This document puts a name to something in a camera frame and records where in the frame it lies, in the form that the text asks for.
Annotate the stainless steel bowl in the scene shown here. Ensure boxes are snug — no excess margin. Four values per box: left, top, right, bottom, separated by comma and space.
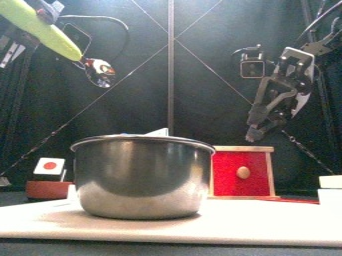
70, 133, 217, 221

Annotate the white cutting board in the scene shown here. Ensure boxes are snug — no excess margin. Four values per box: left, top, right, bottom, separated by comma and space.
0, 197, 342, 248

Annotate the thin diagonal brace wire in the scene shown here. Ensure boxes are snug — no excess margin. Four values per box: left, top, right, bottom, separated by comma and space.
0, 0, 223, 177
130, 0, 337, 176

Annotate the red drawer wooden frame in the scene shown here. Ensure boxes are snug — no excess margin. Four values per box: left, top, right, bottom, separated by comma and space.
207, 145, 281, 201

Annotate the white box corner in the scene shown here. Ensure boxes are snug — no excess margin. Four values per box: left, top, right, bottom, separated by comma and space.
143, 127, 171, 137

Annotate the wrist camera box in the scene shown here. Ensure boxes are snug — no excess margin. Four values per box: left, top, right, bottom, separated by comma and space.
239, 44, 268, 80
60, 22, 94, 56

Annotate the vertical metal frame pole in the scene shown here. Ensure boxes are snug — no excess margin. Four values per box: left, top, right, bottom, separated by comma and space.
167, 0, 175, 136

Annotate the red-brown round dish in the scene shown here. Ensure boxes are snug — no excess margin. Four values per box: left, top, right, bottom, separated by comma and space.
24, 180, 75, 201

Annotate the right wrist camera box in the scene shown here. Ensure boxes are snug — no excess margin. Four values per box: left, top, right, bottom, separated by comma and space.
239, 44, 268, 80

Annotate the white block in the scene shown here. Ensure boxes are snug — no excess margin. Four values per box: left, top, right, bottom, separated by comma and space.
317, 188, 342, 208
318, 174, 342, 190

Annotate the white cube with red dot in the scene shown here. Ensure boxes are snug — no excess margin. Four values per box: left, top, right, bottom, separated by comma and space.
32, 157, 67, 176

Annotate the wooden drawer knob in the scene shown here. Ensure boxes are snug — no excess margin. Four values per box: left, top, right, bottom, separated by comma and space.
235, 165, 252, 180

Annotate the black camera cable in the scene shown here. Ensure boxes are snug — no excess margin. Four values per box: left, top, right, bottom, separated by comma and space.
58, 14, 131, 64

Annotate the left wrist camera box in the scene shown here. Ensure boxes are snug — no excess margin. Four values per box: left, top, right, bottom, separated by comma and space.
60, 22, 94, 56

